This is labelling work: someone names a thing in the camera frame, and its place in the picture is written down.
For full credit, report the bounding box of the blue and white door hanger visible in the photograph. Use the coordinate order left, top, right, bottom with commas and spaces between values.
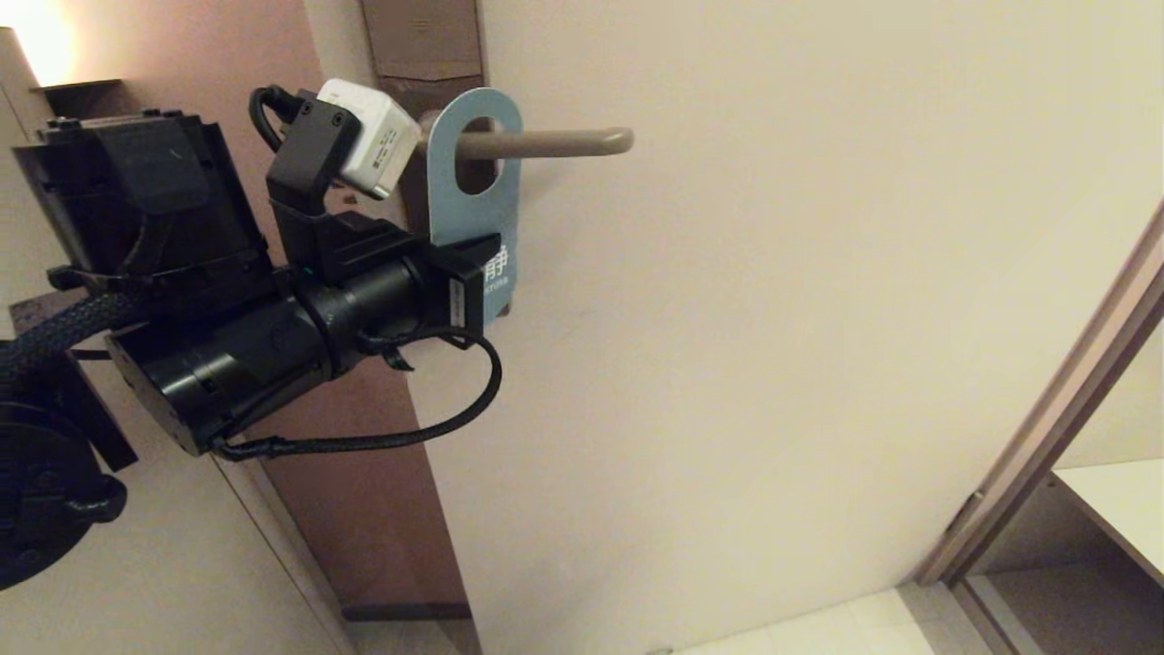
426, 87, 526, 327

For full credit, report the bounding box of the brown door jamb panel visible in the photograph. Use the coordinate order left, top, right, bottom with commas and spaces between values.
55, 0, 474, 621

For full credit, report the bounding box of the brown door lock plate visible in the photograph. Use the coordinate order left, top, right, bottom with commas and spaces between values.
360, 0, 487, 239

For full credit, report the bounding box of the white door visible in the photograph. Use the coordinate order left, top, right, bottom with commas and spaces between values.
305, 0, 1164, 655

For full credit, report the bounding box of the white shelf board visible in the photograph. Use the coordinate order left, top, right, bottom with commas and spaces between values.
1046, 459, 1164, 592

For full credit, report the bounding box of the thin black braided cable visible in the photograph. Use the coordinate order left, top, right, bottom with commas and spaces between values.
211, 332, 503, 460

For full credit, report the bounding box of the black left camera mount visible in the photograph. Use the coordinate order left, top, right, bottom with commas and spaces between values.
266, 96, 433, 283

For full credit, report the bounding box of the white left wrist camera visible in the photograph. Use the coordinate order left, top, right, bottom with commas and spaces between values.
316, 78, 422, 201

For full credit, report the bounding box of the brown metal door handle lever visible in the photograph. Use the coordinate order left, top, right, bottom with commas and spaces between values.
416, 127, 636, 165

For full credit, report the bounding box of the thick black braided cable sleeve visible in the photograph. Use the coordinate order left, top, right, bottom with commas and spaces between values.
0, 291, 148, 385

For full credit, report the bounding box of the black wall lamp bracket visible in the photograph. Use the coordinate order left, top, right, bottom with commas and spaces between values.
27, 78, 124, 119

